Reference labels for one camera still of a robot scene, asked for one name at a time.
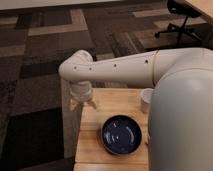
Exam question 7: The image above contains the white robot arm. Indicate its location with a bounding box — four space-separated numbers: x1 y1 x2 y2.
59 48 213 112

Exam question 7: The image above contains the dark blue bowl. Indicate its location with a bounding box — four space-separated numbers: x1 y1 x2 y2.
100 115 143 155

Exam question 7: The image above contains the grey robot torso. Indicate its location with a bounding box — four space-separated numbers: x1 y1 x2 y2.
148 70 213 171

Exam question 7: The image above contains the white ceramic cup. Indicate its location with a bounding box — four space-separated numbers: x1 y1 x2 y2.
140 88 153 113

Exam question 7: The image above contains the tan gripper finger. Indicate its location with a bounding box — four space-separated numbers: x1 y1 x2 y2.
69 99 78 111
87 98 97 109

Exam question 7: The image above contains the black office chair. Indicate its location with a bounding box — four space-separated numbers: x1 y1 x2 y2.
154 0 205 47

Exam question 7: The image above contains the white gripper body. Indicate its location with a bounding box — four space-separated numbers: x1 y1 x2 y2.
70 81 93 102

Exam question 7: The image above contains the wooden desk corner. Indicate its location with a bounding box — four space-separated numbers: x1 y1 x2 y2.
184 0 213 22

